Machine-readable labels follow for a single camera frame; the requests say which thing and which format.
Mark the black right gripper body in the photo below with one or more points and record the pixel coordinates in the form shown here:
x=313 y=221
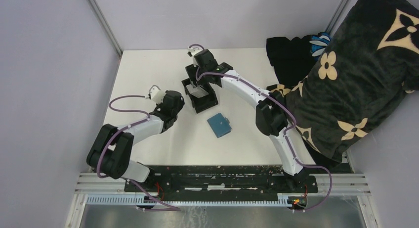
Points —
x=201 y=71

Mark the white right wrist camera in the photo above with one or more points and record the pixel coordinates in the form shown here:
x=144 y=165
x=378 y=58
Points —
x=193 y=50

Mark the black floral fleece blanket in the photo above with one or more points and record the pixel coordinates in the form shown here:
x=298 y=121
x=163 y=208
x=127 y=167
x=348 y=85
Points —
x=367 y=69

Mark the blue white patterned cloth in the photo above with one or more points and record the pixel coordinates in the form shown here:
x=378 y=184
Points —
x=318 y=43

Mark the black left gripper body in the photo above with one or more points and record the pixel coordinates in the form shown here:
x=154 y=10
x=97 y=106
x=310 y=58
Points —
x=182 y=103

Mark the blue leather card holder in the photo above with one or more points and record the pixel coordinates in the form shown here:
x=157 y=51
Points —
x=219 y=124

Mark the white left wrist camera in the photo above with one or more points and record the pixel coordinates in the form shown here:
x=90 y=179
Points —
x=156 y=94

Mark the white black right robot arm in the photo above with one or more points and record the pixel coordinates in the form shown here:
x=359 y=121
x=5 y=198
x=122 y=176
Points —
x=272 y=118

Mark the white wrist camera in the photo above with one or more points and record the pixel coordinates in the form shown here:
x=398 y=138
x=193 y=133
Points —
x=193 y=50
x=156 y=94

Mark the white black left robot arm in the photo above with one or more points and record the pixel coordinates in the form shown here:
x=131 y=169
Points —
x=110 y=154

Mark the black cloth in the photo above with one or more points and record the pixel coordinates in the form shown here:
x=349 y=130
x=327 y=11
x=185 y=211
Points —
x=291 y=59

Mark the aluminium frame rail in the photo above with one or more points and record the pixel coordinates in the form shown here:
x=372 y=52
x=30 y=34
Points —
x=90 y=183

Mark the stack of silver cards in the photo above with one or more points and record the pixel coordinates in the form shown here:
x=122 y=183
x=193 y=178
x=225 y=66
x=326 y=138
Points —
x=198 y=92

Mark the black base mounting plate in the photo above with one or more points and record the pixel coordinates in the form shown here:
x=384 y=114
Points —
x=248 y=183

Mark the black plastic card bin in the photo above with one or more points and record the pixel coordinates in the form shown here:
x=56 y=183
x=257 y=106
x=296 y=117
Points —
x=204 y=103

